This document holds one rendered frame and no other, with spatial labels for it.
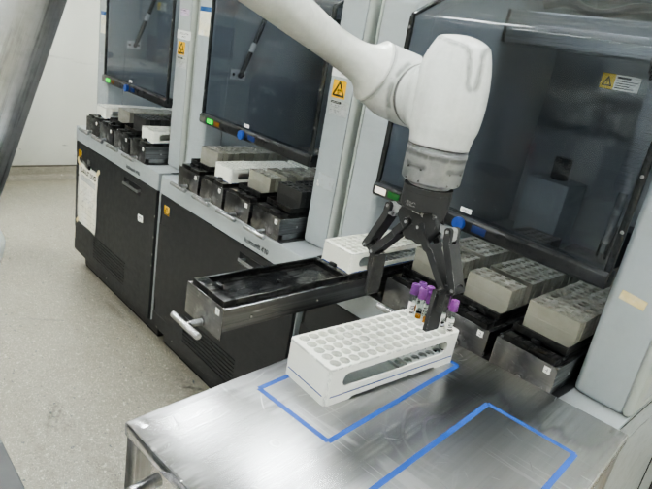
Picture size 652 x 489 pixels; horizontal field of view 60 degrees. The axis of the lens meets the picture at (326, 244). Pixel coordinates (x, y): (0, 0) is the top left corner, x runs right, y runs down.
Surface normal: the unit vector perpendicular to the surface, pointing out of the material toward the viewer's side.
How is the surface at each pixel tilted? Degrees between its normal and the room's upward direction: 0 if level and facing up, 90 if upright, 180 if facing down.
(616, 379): 90
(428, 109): 91
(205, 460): 0
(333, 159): 90
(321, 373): 90
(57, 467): 0
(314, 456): 0
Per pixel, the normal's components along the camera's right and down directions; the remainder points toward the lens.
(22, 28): 0.58, 0.46
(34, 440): 0.17, -0.93
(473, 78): 0.34, 0.22
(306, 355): -0.76, 0.09
